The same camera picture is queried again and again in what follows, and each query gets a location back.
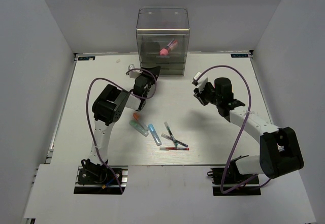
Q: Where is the purple cable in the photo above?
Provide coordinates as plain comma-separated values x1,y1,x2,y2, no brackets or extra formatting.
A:
195,65,272,194
86,69,157,194

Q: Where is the green grey pen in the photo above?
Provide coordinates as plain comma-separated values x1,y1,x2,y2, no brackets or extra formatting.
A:
164,121,176,144

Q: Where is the pink capped red stapler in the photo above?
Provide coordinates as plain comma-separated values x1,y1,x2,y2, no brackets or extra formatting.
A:
159,39,178,56

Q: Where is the purple pen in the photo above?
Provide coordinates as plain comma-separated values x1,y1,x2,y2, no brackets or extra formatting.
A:
161,133,188,147

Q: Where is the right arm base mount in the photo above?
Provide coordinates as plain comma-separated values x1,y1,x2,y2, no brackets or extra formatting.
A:
207,168,261,197

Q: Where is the clear acrylic drawer organizer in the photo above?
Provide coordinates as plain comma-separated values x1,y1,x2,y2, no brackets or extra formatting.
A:
136,7,190,76

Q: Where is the blue capped marker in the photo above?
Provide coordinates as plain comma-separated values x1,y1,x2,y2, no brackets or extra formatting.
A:
148,124,162,146

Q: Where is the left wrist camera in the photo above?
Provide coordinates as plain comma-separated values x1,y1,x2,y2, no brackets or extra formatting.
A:
126,64,141,79

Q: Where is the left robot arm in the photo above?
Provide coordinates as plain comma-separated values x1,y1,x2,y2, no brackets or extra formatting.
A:
81,65,161,183

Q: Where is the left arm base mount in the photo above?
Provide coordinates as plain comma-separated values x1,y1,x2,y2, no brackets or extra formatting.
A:
74,166,122,195

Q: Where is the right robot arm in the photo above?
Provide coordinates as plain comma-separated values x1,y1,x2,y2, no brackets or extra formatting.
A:
193,73,304,183

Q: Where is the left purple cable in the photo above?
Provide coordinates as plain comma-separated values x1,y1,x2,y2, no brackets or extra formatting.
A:
86,69,157,194

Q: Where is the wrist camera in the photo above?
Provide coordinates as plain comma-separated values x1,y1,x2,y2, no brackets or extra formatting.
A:
192,72,208,93
126,64,141,79

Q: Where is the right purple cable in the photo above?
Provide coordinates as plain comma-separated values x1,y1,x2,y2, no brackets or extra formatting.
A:
195,65,272,194

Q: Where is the red pen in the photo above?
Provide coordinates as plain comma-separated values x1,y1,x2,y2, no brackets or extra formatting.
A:
159,146,189,151

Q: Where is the green capped marker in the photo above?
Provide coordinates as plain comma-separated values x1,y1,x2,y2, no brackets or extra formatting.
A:
129,120,148,137

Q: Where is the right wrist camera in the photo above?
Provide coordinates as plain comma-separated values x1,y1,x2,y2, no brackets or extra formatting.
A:
192,72,208,93

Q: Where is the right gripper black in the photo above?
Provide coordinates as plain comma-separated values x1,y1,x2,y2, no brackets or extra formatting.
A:
194,83,222,106

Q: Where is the orange capped marker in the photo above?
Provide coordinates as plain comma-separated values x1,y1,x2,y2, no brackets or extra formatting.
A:
133,112,141,121

